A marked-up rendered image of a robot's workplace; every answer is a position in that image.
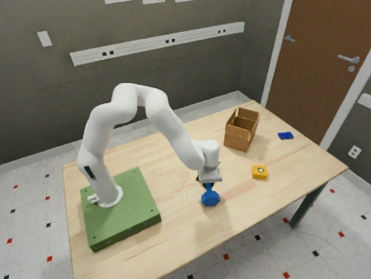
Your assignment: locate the blue dumbbell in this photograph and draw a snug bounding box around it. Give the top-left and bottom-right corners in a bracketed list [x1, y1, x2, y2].
[201, 183, 220, 207]

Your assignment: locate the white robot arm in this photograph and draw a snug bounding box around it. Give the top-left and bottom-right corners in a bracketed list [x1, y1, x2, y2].
[77, 83, 223, 208]

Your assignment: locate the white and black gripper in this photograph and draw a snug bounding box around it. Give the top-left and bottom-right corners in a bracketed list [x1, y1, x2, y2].
[195, 164, 220, 189]

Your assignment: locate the brown cardboard box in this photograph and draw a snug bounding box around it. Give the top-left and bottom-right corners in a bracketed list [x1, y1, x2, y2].
[223, 107, 260, 153]

